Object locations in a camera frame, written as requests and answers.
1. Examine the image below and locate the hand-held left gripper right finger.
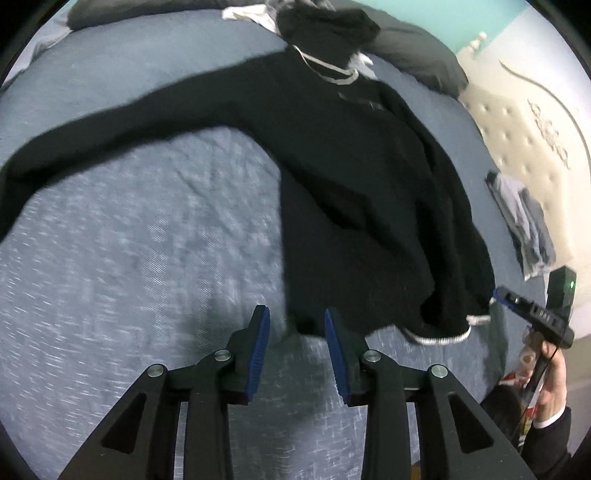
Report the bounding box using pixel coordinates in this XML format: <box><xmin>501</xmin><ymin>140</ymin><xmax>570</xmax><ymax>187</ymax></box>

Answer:
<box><xmin>324</xmin><ymin>308</ymin><xmax>536</xmax><ymax>480</ymax></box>

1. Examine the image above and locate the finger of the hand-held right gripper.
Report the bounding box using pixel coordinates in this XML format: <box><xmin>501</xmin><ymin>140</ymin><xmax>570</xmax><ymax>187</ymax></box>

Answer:
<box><xmin>493</xmin><ymin>287</ymin><xmax>532</xmax><ymax>318</ymax></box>

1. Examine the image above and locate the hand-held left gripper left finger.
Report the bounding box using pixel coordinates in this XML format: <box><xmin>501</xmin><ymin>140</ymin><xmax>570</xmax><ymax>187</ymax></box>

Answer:
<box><xmin>58</xmin><ymin>305</ymin><xmax>271</xmax><ymax>480</ymax></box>

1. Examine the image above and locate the black sweater with white trim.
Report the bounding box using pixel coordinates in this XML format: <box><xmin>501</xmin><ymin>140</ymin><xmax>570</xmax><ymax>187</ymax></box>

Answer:
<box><xmin>0</xmin><ymin>44</ymin><xmax>497</xmax><ymax>347</ymax></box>

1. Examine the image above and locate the person's right forearm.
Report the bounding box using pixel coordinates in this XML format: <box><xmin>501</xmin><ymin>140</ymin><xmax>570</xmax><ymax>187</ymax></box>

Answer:
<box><xmin>522</xmin><ymin>406</ymin><xmax>583</xmax><ymax>480</ymax></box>

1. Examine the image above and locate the pile of unfolded clothes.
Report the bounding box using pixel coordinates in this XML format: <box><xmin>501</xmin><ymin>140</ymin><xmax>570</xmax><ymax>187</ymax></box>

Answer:
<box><xmin>222</xmin><ymin>4</ymin><xmax>372</xmax><ymax>77</ymax></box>

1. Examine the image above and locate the person's right hand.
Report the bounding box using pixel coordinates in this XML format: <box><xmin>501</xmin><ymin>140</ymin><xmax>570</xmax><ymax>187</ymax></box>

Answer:
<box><xmin>531</xmin><ymin>348</ymin><xmax>568</xmax><ymax>423</ymax></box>

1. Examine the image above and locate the colourful floor clutter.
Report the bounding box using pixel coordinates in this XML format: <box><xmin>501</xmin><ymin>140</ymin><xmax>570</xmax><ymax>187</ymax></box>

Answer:
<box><xmin>501</xmin><ymin>332</ymin><xmax>541</xmax><ymax>416</ymax></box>

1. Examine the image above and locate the person's dark trouser leg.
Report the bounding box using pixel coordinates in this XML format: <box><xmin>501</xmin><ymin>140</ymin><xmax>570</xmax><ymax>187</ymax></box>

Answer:
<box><xmin>480</xmin><ymin>385</ymin><xmax>523</xmax><ymax>446</ymax></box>

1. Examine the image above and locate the cream tufted headboard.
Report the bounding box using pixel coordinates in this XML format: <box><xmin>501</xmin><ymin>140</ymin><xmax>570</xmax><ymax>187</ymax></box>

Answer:
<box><xmin>455</xmin><ymin>30</ymin><xmax>591</xmax><ymax>333</ymax></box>

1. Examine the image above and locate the bed with blue patterned sheet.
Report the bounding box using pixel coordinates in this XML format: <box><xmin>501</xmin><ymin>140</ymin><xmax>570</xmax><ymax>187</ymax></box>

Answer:
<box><xmin>0</xmin><ymin>9</ymin><xmax>509</xmax><ymax>480</ymax></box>

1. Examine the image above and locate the long dark grey pillow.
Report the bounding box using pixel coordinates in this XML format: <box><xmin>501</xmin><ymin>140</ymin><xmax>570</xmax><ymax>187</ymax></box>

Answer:
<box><xmin>67</xmin><ymin>0</ymin><xmax>469</xmax><ymax>97</ymax></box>

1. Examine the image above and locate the grey garment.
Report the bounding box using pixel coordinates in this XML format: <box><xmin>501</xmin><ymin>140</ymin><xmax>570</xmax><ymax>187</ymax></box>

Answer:
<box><xmin>267</xmin><ymin>0</ymin><xmax>338</xmax><ymax>13</ymax></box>

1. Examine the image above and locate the light grey duvet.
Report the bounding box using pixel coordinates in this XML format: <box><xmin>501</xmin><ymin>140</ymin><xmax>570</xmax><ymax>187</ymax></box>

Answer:
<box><xmin>4</xmin><ymin>23</ymin><xmax>72</xmax><ymax>88</ymax></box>

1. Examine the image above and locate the black cable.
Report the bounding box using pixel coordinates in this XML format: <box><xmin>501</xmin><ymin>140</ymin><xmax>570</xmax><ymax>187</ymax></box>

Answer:
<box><xmin>512</xmin><ymin>342</ymin><xmax>557</xmax><ymax>446</ymax></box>

